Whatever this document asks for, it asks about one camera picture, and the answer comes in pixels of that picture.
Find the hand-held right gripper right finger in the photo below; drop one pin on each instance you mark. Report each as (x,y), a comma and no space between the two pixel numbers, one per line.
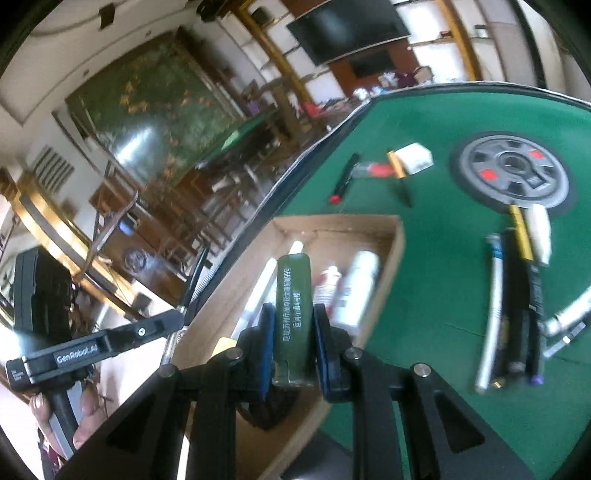
(325,355)

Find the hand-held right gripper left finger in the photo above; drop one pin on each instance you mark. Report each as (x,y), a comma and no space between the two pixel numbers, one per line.
(267,350)

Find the olive green tube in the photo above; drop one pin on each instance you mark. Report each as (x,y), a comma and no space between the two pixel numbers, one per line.
(293,314)

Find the red and white bottle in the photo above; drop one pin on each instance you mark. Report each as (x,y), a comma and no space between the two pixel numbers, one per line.
(328,286)

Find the white plastic bottle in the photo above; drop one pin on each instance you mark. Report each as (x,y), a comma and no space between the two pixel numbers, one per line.
(358,286)

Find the cardboard box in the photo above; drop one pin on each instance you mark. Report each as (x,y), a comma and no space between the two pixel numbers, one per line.
(323,233)

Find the silver tube with blue band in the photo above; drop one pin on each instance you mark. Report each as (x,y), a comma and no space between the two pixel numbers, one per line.
(491,314)

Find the black pen with purple cap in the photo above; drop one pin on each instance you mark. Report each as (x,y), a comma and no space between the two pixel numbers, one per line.
(534,323)

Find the small grey black tube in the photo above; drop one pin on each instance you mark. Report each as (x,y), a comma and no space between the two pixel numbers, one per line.
(565,342)

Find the person's left hand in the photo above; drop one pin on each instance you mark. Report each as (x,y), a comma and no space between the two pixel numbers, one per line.
(92,401)

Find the dark round emblem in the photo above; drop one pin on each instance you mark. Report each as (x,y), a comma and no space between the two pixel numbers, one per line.
(136,259)

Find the black marker with red cap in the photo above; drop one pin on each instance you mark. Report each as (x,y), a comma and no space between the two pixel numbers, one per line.
(345,177)

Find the yellow and black pen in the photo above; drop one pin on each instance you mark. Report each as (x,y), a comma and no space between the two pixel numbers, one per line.
(398,170)

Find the small white box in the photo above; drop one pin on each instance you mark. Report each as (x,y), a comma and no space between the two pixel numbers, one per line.
(415,159)

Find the green background table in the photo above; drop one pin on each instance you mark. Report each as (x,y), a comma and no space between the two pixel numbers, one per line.
(240,134)

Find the cream white tube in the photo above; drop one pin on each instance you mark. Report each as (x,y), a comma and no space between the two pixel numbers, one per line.
(539,235)

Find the large green floral painting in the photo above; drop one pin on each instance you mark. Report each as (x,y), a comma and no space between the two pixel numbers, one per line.
(157,110)

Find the round grey table centre panel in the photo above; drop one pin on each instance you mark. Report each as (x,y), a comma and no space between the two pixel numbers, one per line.
(512,173)

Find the black ceiling fixture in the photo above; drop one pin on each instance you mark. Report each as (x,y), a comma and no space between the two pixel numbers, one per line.
(107,14)

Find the slatted wall vent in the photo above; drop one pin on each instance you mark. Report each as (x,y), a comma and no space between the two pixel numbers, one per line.
(53,168)

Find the small dark wall screen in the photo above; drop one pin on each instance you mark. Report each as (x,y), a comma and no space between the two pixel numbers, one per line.
(371,62)

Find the wooden wall shelf unit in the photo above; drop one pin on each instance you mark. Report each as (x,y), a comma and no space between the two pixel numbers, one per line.
(277,50)

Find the black wall television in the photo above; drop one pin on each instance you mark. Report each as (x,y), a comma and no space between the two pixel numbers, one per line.
(346,27)

